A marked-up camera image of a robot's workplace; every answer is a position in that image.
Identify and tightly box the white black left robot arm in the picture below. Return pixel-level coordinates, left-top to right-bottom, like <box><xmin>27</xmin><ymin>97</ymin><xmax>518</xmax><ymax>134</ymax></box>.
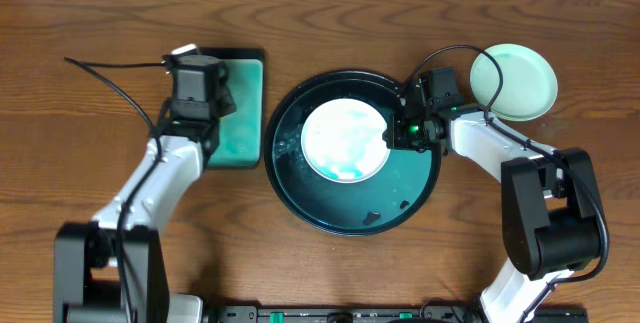
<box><xmin>53</xmin><ymin>55</ymin><xmax>235</xmax><ymax>322</ymax></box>

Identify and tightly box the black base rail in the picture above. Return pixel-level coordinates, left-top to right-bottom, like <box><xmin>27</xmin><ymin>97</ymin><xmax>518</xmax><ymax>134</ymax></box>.
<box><xmin>202</xmin><ymin>304</ymin><xmax>590</xmax><ymax>323</ymax></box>

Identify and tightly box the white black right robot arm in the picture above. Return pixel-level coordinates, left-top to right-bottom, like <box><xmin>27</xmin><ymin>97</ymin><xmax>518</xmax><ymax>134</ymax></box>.
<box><xmin>384</xmin><ymin>84</ymin><xmax>610</xmax><ymax>322</ymax></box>

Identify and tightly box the round black tray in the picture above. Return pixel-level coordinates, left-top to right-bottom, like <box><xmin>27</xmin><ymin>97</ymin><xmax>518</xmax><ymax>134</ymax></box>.
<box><xmin>264</xmin><ymin>70</ymin><xmax>441</xmax><ymax>236</ymax></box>

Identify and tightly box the rectangular black soapy water tray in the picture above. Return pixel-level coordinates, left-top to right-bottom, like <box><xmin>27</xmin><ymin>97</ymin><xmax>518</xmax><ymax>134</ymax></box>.
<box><xmin>201</xmin><ymin>48</ymin><xmax>266</xmax><ymax>169</ymax></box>

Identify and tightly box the mint green plate with stain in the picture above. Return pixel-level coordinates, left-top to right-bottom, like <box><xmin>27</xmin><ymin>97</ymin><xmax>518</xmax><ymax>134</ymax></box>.
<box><xmin>470</xmin><ymin>43</ymin><xmax>558</xmax><ymax>121</ymax></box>

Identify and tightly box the white plate with green stain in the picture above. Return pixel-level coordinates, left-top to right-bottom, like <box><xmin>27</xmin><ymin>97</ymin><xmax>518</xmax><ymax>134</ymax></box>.
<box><xmin>300</xmin><ymin>98</ymin><xmax>390</xmax><ymax>184</ymax></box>

